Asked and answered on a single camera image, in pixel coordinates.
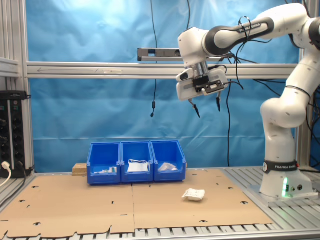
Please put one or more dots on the clear tape strip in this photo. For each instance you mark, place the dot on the clear tape strip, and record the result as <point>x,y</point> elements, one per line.
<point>113,71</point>

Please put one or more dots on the blue bin with clear bags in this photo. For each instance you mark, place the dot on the blue bin with clear bags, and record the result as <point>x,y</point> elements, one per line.
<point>166,150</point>

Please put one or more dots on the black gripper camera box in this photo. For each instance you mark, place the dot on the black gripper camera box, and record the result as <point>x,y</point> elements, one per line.
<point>211,87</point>

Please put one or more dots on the blue bin with masks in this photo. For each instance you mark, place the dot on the blue bin with masks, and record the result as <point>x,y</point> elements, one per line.
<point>136,150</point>

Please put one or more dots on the small teal white packet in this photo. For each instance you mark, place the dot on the small teal white packet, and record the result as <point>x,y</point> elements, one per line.
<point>113,169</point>

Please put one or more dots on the white printed medical packet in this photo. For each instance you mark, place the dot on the white printed medical packet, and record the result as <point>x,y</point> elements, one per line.
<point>195,195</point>

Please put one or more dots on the brown cardboard sheet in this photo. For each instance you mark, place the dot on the brown cardboard sheet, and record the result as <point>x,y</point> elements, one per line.
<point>75,205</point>
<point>162,212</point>

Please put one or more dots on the wide aluminium frame post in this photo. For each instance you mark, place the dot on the wide aluminium frame post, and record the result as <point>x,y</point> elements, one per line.
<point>23,37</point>

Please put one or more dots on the white face mask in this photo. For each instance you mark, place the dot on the white face mask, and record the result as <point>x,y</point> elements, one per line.
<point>137,167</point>

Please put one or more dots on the small flat white packet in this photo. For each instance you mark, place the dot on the small flat white packet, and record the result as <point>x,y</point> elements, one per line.
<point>101,172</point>

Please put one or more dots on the clear bagged white packet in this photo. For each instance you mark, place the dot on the clear bagged white packet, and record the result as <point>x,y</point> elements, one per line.
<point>167,167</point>

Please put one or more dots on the black socket tower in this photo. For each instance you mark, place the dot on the black socket tower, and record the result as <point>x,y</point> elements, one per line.
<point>15,130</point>

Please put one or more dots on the silver power strip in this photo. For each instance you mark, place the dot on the silver power strip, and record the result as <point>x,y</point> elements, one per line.
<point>160,53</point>

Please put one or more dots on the short aluminium side beam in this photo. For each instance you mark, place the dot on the short aluminium side beam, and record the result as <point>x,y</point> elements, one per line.
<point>8,67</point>

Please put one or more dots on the wooden block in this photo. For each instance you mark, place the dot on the wooden block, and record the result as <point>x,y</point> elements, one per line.
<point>79,169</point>

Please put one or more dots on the blue bin with small packets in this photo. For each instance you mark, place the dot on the blue bin with small packets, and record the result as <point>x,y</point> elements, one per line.
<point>102,178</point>

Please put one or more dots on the long aluminium cross beam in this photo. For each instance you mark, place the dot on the long aluminium cross beam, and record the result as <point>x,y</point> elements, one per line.
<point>75,70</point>

